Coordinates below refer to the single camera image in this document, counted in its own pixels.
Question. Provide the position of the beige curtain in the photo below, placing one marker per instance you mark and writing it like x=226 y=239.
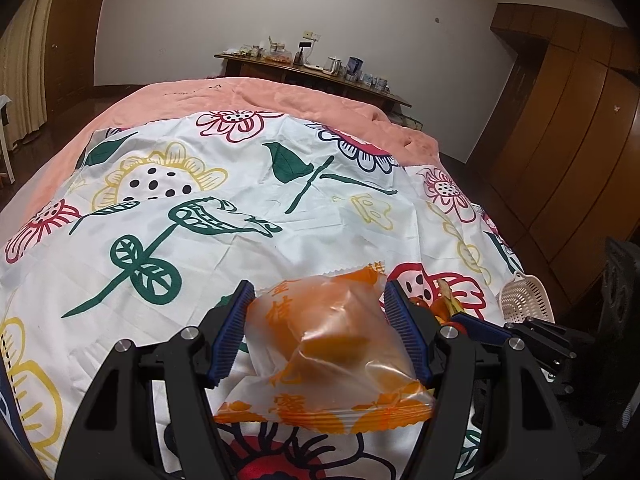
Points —
x=25 y=85

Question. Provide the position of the glass pitcher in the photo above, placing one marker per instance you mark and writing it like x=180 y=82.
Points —
x=334 y=65

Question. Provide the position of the wooden wardrobe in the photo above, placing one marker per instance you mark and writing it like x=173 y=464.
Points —
x=565 y=135

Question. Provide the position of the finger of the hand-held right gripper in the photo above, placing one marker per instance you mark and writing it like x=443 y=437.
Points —
x=480 y=326

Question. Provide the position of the white wall device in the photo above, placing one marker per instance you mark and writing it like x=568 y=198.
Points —
x=310 y=37

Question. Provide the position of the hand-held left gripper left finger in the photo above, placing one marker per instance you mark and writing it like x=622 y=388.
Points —
x=232 y=330

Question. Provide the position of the red round fruit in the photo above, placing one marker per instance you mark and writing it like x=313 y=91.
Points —
x=419 y=303

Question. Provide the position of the yellow banana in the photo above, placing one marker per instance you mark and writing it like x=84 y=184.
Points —
x=448 y=297

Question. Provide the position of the wooden sideboard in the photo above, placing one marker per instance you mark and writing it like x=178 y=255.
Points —
x=300 y=77

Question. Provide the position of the pink blanket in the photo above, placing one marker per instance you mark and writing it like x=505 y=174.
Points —
x=165 y=100

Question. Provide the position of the large orange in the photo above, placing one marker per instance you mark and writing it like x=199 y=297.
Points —
x=439 y=310

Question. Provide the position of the white chair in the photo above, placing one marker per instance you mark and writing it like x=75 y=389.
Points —
x=5 y=130

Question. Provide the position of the wooden door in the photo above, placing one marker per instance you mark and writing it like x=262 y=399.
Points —
x=75 y=35

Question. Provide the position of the floral printed cloth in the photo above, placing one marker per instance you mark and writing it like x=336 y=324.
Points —
x=250 y=210

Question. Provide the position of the orange snack packet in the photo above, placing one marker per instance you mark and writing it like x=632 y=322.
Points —
x=325 y=340

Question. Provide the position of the white plastic basket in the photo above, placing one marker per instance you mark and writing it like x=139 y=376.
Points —
x=525 y=300

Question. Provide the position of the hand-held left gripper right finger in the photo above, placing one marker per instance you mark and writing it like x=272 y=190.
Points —
x=407 y=330

